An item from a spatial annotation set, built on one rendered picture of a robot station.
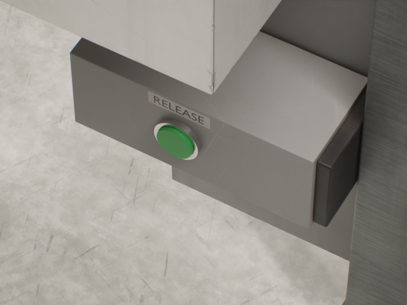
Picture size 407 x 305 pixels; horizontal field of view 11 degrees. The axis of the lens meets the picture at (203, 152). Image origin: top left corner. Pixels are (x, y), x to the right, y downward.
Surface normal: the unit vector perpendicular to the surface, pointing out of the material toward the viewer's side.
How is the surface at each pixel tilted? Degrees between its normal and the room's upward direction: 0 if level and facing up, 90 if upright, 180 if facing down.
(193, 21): 90
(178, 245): 0
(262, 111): 0
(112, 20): 90
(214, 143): 90
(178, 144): 90
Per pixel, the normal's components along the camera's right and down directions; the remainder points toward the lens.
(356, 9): -0.50, 0.69
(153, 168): 0.00, -0.60
